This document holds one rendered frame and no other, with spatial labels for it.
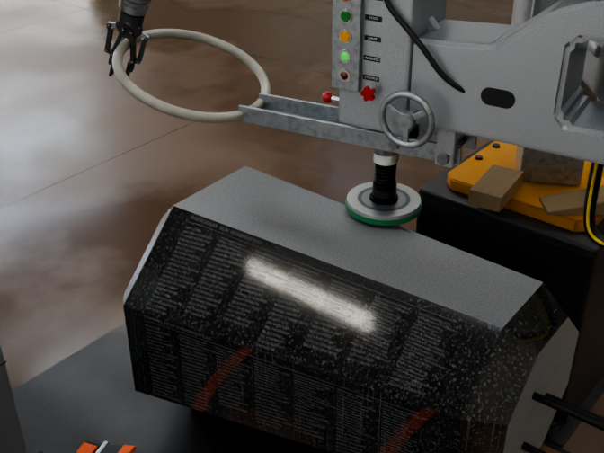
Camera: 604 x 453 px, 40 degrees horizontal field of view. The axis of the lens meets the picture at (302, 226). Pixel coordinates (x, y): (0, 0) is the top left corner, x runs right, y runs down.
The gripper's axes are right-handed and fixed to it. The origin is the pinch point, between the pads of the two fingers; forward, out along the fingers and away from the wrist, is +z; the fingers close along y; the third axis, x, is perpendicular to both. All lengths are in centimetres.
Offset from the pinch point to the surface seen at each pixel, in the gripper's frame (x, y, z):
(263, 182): -17, 54, 10
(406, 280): -65, 96, -9
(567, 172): -2, 142, -21
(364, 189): -26, 83, -5
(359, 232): -43, 84, -2
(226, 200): -31, 46, 12
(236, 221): -42, 51, 9
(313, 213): -34, 71, 3
